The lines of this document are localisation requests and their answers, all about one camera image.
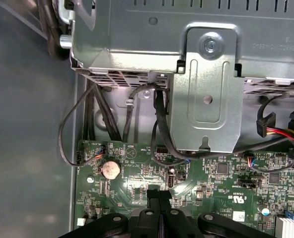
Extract silver finned heatsink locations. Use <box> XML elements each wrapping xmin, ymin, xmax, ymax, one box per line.
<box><xmin>275</xmin><ymin>215</ymin><xmax>294</xmax><ymax>238</ymax></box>

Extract black RAM slot white clips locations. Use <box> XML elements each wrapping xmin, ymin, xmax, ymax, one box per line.
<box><xmin>76</xmin><ymin>217</ymin><xmax>86</xmax><ymax>238</ymax></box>

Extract thin black wire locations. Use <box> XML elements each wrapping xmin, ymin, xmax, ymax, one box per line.
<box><xmin>57</xmin><ymin>83</ymin><xmax>105</xmax><ymax>167</ymax></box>
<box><xmin>149</xmin><ymin>119</ymin><xmax>190</xmax><ymax>167</ymax></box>

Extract grey metal disk bay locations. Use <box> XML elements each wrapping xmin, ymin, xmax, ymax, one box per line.
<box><xmin>59</xmin><ymin>0</ymin><xmax>294</xmax><ymax>153</ymax></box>

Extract black clipped cable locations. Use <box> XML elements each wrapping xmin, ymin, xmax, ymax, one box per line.
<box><xmin>122</xmin><ymin>83</ymin><xmax>162</xmax><ymax>142</ymax></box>

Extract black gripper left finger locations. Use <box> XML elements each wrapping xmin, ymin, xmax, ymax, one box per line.
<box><xmin>61</xmin><ymin>189</ymin><xmax>160</xmax><ymax>238</ymax></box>

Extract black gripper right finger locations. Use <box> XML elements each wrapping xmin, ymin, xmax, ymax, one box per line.
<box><xmin>159</xmin><ymin>189</ymin><xmax>272</xmax><ymax>238</ymax></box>

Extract black grey PC case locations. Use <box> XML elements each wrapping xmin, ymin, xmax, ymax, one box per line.
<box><xmin>0</xmin><ymin>0</ymin><xmax>294</xmax><ymax>238</ymax></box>

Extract internal USB port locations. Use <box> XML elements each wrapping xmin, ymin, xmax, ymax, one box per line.
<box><xmin>166</xmin><ymin>173</ymin><xmax>175</xmax><ymax>189</ymax></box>

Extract black connector coloured wires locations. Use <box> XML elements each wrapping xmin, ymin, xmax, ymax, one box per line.
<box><xmin>255</xmin><ymin>111</ymin><xmax>294</xmax><ymax>143</ymax></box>

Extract green motherboard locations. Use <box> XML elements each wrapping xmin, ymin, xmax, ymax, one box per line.
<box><xmin>73</xmin><ymin>140</ymin><xmax>294</xmax><ymax>238</ymax></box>

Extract silver coin cell battery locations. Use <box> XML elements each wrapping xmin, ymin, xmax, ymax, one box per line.
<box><xmin>100</xmin><ymin>160</ymin><xmax>121</xmax><ymax>180</ymax></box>

